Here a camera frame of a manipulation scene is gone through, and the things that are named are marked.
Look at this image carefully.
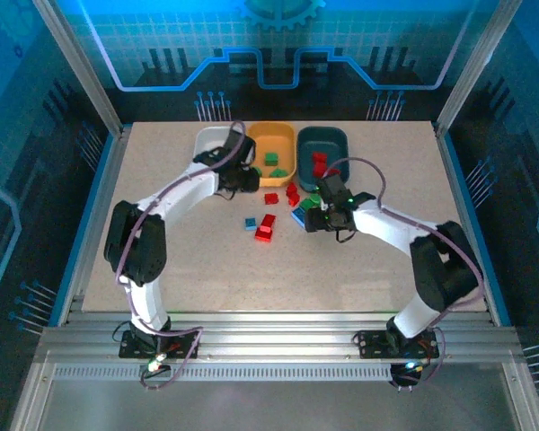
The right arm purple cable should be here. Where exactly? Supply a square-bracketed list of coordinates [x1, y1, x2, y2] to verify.
[323, 156, 485, 392]

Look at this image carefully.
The dark teal plastic container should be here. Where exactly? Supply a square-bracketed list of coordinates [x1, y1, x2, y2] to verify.
[295, 126, 352, 193]

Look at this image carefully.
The wide aluminium base rail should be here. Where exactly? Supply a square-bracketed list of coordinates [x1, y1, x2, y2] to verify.
[33, 312, 525, 367]

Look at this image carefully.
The orange plastic container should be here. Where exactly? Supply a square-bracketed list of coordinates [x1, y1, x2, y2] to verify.
[245, 121, 296, 188]

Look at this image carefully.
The aluminium table side rail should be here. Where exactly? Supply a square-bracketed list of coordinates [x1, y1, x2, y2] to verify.
[56, 125, 134, 328]
[433, 123, 511, 328]

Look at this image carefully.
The white plastic container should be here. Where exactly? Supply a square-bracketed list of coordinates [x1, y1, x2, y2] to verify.
[192, 125, 248, 179]

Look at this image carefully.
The slotted grey cable duct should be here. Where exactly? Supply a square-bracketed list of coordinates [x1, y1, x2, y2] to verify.
[52, 364, 394, 383]

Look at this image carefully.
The aluminium frame post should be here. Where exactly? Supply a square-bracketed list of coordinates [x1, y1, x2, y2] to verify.
[433, 0, 525, 138]
[31, 0, 131, 138]

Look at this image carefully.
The small LED circuit board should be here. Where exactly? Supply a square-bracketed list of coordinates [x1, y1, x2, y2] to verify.
[393, 358, 428, 376]
[146, 352, 172, 374]

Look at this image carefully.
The aluminium lower frame beam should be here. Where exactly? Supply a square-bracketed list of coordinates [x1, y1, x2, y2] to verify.
[502, 361, 539, 431]
[8, 361, 57, 431]

